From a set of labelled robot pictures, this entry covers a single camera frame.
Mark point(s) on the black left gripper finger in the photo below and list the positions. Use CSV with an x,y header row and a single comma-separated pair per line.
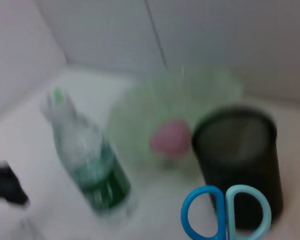
x,y
5,182

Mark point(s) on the clear green-label water bottle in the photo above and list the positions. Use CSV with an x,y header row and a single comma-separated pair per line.
x,y
90,162

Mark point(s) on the pink peach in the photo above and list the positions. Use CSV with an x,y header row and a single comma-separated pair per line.
x,y
170,138

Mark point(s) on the blue scissors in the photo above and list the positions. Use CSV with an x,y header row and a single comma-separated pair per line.
x,y
222,212

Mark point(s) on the translucent green fruit plate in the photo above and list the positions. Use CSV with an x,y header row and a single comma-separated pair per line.
x,y
140,120

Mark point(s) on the black mesh pen holder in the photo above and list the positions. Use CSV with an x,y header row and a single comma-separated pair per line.
x,y
240,165

